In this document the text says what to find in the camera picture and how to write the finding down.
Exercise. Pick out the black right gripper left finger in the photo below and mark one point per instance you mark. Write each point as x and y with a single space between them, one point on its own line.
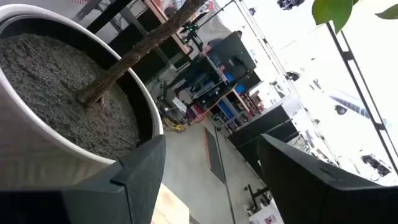
130 186

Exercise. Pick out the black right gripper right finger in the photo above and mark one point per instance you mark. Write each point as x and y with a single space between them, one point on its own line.
311 193

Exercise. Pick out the black ceiling spotlight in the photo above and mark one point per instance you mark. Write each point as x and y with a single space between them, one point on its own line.
292 76
340 109
374 165
289 3

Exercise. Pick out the black partition panel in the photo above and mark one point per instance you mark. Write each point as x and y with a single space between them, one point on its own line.
264 124

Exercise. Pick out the dark floor mat orange edge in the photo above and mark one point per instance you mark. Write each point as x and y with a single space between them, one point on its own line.
214 155

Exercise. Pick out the white plant pot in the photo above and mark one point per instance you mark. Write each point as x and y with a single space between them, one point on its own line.
31 161

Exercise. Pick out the cluttered blue workbench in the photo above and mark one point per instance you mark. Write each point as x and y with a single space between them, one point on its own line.
225 109

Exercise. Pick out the brown tree trunk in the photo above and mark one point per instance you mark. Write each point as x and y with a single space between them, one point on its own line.
155 62

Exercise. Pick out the green potted tree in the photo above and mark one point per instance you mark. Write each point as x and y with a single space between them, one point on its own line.
130 59

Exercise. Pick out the large black monitor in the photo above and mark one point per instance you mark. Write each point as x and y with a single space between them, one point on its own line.
239 59

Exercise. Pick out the person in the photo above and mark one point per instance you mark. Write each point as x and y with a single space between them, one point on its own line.
217 43

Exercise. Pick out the black frame post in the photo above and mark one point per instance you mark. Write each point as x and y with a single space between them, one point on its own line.
348 57

